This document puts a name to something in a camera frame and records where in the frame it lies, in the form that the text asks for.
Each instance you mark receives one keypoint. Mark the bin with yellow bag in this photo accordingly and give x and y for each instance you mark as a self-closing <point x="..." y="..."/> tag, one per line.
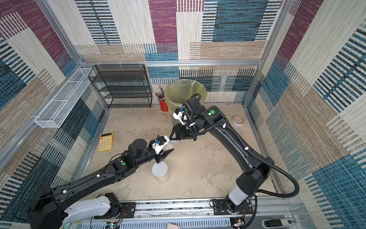
<point x="178" y="92"/>

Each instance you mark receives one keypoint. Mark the yellow calculator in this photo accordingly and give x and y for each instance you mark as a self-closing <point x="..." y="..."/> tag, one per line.
<point x="105" y="142"/>

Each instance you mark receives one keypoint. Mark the black wire mesh shelf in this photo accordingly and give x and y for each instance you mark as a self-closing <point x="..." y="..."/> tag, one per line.
<point x="122" y="86"/>

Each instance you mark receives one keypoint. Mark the tape roll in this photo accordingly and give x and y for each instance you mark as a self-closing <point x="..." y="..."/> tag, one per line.
<point x="238" y="120"/>

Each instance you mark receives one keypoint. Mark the jar with patterned white lid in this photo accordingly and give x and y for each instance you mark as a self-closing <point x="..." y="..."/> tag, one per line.
<point x="161" y="172"/>

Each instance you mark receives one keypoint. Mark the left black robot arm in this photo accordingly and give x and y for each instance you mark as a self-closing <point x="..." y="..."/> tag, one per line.
<point x="48" y="209"/>

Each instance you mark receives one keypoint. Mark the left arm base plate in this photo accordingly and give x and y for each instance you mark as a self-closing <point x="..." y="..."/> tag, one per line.
<point x="124" y="210"/>

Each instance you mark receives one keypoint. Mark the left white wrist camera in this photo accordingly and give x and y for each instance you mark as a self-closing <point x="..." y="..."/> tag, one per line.
<point x="159" y="143"/>

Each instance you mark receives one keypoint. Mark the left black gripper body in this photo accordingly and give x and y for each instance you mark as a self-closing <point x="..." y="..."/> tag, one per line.
<point x="152" y="155"/>

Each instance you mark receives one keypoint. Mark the small jar with rice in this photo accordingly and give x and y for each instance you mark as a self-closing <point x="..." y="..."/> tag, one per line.
<point x="168" y="146"/>

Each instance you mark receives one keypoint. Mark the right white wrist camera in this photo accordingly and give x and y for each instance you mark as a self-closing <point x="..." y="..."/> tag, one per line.
<point x="181" y="115"/>

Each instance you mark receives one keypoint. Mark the aluminium front rail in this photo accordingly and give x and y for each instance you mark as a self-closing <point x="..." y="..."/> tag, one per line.
<point x="196" y="213"/>

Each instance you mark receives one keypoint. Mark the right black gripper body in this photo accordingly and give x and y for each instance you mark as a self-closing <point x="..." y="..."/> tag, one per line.
<point x="177" y="133"/>

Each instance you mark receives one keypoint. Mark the red pen holder cup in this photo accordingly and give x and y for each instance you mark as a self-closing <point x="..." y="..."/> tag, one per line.
<point x="163" y="105"/>

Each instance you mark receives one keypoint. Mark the pens in red cup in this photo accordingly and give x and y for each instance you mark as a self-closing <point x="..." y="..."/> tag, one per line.
<point x="160" y="94"/>

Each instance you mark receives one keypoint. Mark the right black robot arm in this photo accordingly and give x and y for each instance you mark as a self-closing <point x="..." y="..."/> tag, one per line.
<point x="196" y="120"/>

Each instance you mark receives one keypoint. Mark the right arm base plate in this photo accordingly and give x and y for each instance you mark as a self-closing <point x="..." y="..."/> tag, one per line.
<point x="227" y="207"/>

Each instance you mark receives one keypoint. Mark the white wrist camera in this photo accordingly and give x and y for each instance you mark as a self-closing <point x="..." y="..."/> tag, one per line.
<point x="181" y="115"/>
<point x="159" y="143"/>

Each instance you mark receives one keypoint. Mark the white wire mesh basket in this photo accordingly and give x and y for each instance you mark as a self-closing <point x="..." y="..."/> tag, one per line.
<point x="57" y="110"/>

